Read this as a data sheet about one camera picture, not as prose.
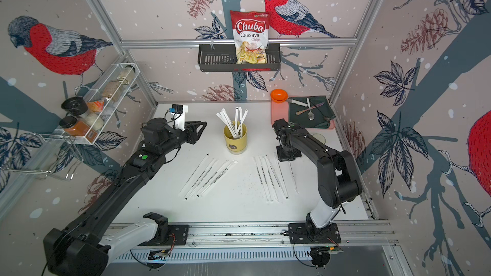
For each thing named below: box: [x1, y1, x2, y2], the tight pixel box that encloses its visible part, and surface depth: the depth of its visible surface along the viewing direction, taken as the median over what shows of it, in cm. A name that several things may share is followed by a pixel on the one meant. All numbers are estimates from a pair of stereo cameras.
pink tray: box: [270, 97, 337, 130], surface depth 117 cm
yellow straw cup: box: [223, 120, 248, 156], surface depth 93 cm
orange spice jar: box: [58, 115, 98, 144], surface depth 62 cm
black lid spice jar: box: [60, 95, 89, 116], surface depth 63 cm
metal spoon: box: [306, 97, 316, 121], surface depth 116 cm
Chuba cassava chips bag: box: [230, 10, 270, 64], surface depth 85 cm
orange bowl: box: [270, 88, 289, 104], surface depth 121 cm
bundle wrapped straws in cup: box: [216, 106, 249, 139], surface depth 92 cm
